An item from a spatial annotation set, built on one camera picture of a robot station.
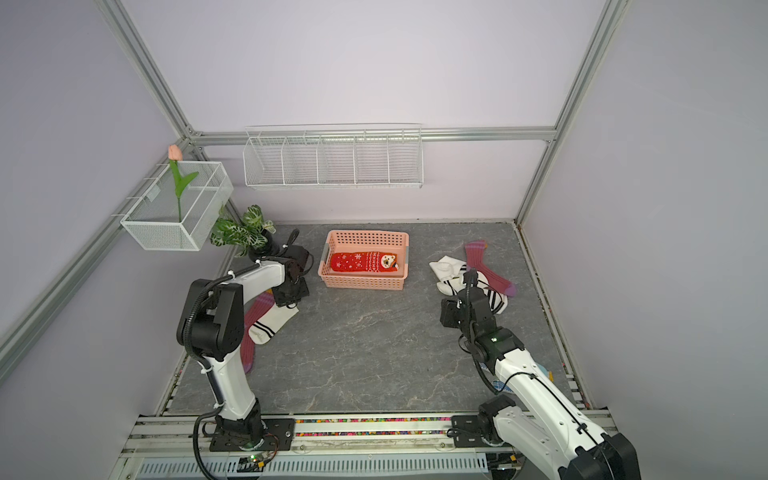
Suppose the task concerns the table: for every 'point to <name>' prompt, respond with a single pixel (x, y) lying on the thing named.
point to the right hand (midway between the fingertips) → (451, 300)
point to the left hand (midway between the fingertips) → (296, 299)
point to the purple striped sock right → (474, 254)
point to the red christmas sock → (368, 262)
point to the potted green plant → (251, 232)
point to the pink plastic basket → (365, 241)
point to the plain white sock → (449, 268)
